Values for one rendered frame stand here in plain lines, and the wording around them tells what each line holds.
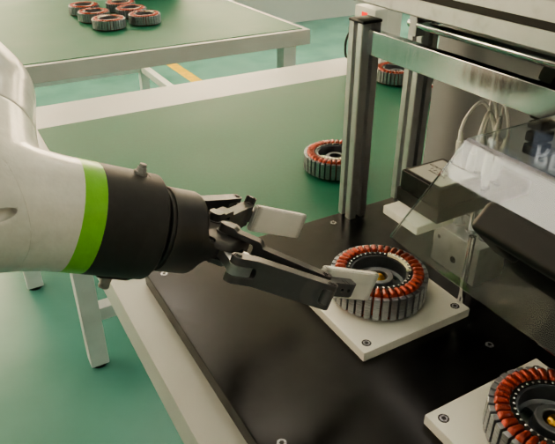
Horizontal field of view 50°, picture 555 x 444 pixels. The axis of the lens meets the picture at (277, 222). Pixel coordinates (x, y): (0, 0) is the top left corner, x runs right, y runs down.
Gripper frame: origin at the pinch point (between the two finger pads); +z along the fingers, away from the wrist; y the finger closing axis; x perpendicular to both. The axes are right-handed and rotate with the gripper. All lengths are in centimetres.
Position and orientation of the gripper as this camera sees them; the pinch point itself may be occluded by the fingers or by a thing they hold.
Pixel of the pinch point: (325, 252)
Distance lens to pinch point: 64.1
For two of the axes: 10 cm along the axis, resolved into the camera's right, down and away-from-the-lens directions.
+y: 4.9, 4.4, -7.6
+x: 3.6, -8.9, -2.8
